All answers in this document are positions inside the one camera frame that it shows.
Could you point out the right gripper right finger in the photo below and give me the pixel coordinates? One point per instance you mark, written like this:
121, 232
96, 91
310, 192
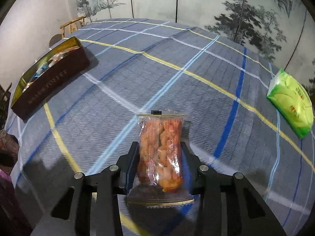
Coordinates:
229, 205

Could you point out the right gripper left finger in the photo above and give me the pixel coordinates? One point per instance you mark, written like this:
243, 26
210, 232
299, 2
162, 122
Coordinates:
70, 214

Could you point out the clear bag of orange snacks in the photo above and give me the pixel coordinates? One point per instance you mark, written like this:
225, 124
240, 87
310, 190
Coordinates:
160, 177

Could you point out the green tissue pack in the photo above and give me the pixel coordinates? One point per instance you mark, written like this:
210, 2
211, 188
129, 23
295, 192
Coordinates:
292, 101

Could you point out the red and gold tin box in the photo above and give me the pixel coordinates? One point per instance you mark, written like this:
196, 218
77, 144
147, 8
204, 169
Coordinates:
47, 74

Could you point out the blue plaid tablecloth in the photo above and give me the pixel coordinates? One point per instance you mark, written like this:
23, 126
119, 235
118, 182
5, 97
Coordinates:
139, 64

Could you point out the round stone disc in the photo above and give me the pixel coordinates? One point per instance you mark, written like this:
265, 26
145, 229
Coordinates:
55, 39

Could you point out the bamboo chair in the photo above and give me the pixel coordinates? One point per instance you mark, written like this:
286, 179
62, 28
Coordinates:
73, 25

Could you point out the painted folding screen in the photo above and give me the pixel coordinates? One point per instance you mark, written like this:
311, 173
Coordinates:
280, 31

